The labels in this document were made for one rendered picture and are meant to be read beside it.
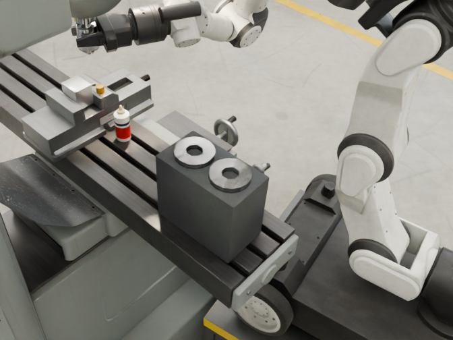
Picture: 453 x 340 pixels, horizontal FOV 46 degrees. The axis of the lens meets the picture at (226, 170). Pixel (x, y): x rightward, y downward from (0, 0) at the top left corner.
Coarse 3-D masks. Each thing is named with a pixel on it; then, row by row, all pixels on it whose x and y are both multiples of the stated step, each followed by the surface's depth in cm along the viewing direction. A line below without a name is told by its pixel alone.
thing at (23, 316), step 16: (0, 224) 108; (0, 240) 108; (0, 256) 109; (16, 256) 119; (0, 272) 111; (16, 272) 118; (0, 288) 112; (16, 288) 118; (0, 304) 115; (16, 304) 120; (32, 304) 130; (0, 320) 115; (16, 320) 122; (32, 320) 129; (0, 336) 119; (16, 336) 124; (32, 336) 130
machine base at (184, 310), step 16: (192, 288) 196; (160, 304) 190; (176, 304) 191; (192, 304) 191; (208, 304) 193; (144, 320) 186; (160, 320) 186; (176, 320) 186; (192, 320) 189; (128, 336) 181; (144, 336) 181; (160, 336) 182; (176, 336) 184; (192, 336) 190
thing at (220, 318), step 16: (304, 192) 207; (288, 208) 200; (208, 320) 165; (224, 320) 165; (240, 320) 165; (208, 336) 171; (224, 336) 165; (240, 336) 162; (256, 336) 162; (272, 336) 162; (288, 336) 162; (304, 336) 163
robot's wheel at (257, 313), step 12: (264, 288) 151; (252, 300) 157; (264, 300) 150; (276, 300) 150; (240, 312) 161; (252, 312) 161; (264, 312) 157; (276, 312) 150; (288, 312) 151; (252, 324) 162; (264, 324) 161; (276, 324) 157; (288, 324) 153
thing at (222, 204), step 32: (160, 160) 112; (192, 160) 111; (224, 160) 111; (160, 192) 120; (192, 192) 111; (224, 192) 106; (256, 192) 109; (192, 224) 118; (224, 224) 109; (256, 224) 118; (224, 256) 116
